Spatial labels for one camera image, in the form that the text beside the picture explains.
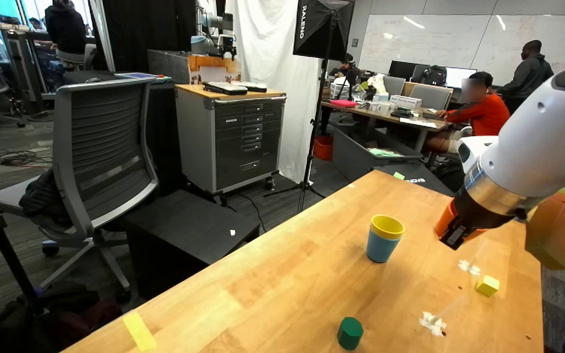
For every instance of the white curtain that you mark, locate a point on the white curtain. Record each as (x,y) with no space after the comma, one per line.
(269,45)

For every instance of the blue plastic cup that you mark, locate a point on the blue plastic cup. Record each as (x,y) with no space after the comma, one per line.
(381,249)

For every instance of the black curtain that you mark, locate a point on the black curtain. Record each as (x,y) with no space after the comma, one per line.
(146,31)

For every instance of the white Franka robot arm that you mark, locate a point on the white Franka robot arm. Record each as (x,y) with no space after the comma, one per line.
(544,139)

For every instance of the black light stand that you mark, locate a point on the black light stand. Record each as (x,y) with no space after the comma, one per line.
(315,129)

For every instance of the standing person dark clothes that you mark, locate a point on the standing person dark clothes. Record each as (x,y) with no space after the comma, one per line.
(65,25)

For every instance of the black tripod leg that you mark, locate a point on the black tripod leg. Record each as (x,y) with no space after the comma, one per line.
(1,247)

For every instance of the pink flat object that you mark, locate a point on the pink flat object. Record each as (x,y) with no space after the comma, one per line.
(344,102)

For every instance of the black softbox light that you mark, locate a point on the black softbox light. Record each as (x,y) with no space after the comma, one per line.
(322,25)

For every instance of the yellow cube block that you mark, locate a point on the yellow cube block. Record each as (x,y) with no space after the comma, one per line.
(489,286)

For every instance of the grey drawer cabinet wood top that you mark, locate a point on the grey drawer cabinet wood top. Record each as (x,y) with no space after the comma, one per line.
(230,139)

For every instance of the yellow plastic cup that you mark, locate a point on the yellow plastic cup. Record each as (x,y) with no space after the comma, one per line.
(387,227)

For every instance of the green cylinder block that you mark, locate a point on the green cylinder block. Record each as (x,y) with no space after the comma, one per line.
(350,333)

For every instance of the black keyboard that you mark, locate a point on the black keyboard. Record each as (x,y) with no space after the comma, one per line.
(224,86)

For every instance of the person in orange shirt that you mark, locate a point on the person in orange shirt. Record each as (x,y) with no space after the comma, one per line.
(489,112)

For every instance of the person behind softbox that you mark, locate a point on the person behind softbox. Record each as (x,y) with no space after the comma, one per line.
(350,70)

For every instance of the seated person dark skin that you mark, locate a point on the seated person dark skin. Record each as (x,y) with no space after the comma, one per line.
(530,70)

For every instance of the black background monitor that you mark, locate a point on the black background monitor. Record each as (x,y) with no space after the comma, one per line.
(403,68)

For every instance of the pale green flat box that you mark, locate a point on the pale green flat box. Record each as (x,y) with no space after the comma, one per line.
(385,153)

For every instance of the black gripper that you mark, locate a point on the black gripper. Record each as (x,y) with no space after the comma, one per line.
(485,208)

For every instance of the grey mesh office chair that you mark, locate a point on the grey mesh office chair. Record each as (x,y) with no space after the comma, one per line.
(99,149)

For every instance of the wide yellow tape strip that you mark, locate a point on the wide yellow tape strip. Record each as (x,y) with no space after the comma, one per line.
(140,331)

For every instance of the orange bucket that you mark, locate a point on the orange bucket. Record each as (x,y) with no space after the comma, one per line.
(322,147)

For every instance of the clear crumpled tape piece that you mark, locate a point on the clear crumpled tape piece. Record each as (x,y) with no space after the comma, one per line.
(432,323)
(470,266)

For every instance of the long wooden background desk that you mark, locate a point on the long wooden background desk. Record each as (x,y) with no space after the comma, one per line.
(387,115)

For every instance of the small yellow tape strip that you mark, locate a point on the small yellow tape strip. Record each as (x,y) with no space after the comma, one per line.
(399,174)

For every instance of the bright background monitor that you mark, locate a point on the bright background monitor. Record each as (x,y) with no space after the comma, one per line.
(460,76)

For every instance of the grey background chair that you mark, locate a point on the grey background chair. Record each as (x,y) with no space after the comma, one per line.
(395,84)
(432,96)

